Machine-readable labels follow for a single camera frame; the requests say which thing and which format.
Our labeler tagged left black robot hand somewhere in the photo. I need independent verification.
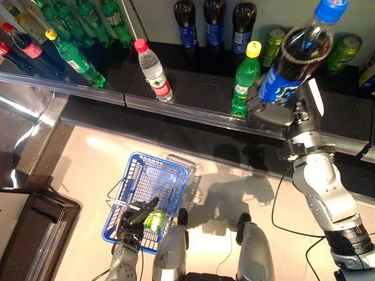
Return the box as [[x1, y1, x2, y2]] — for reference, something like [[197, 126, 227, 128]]
[[115, 196, 161, 250]]

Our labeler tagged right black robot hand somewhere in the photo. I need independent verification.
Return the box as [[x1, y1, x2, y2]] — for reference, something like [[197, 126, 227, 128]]
[[245, 77, 319, 139]]

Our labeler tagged blue plastic shopping basket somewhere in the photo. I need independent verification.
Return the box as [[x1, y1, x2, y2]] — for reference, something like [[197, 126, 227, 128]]
[[101, 151, 190, 254]]

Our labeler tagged large cola bottle blue cap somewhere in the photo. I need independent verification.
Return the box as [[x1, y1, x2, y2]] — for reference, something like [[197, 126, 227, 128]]
[[257, 0, 349, 108]]

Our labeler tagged cola bottle red label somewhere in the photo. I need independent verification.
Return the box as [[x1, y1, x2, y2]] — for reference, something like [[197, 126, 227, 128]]
[[0, 40, 35, 74], [1, 22, 64, 76]]

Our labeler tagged green drink bottle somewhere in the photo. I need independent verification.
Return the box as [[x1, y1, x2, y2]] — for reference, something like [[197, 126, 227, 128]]
[[143, 212, 159, 232]]

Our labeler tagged green drink can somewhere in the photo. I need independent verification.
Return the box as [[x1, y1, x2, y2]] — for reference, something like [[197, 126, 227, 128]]
[[154, 208, 168, 231], [326, 34, 363, 74], [262, 26, 287, 70]]

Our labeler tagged blue yellow drink carton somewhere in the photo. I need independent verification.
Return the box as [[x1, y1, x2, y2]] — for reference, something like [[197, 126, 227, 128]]
[[359, 55, 375, 88]]

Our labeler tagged left silver robot leg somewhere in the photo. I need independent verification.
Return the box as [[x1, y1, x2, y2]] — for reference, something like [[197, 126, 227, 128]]
[[151, 207, 190, 281]]

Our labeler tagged green soda bottle yellow cap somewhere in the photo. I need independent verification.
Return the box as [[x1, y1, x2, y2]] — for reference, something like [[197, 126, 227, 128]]
[[76, 0, 114, 47], [54, 0, 95, 49], [34, 0, 74, 42], [98, 0, 136, 49], [45, 28, 107, 88], [231, 40, 262, 118]]

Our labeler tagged black metal shelf unit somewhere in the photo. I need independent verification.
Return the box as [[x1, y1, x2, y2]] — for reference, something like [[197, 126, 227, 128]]
[[0, 0, 375, 191]]

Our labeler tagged small cola bottle blue label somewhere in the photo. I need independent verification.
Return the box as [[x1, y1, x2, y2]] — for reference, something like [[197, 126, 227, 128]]
[[173, 0, 200, 58], [231, 1, 258, 57], [203, 0, 227, 56]]

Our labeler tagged black framed cabinet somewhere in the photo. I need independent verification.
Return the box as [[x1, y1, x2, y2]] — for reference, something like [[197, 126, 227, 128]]
[[0, 187, 81, 281]]

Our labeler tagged dark robot pelvis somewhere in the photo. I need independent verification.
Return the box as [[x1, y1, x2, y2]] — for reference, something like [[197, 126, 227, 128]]
[[185, 272, 238, 281]]

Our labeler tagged clear water bottle red cap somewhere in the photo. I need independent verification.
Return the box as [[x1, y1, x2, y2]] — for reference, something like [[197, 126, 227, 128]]
[[134, 37, 173, 102]]

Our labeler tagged yellow tea bottle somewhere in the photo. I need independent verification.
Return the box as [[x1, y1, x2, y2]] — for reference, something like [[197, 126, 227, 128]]
[[7, 4, 47, 44]]

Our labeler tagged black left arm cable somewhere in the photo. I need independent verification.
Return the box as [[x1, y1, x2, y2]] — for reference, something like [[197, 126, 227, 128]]
[[90, 250, 144, 281]]

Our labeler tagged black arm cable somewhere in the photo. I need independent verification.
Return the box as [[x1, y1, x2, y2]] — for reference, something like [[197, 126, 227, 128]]
[[271, 165, 345, 281], [90, 250, 144, 281]]

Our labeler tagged clear plastic shelf price rail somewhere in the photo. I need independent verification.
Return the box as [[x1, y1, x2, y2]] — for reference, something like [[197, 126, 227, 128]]
[[0, 71, 127, 107], [124, 92, 370, 156]]

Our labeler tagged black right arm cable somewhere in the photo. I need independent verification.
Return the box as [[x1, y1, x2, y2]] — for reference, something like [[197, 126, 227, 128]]
[[271, 165, 345, 281]]

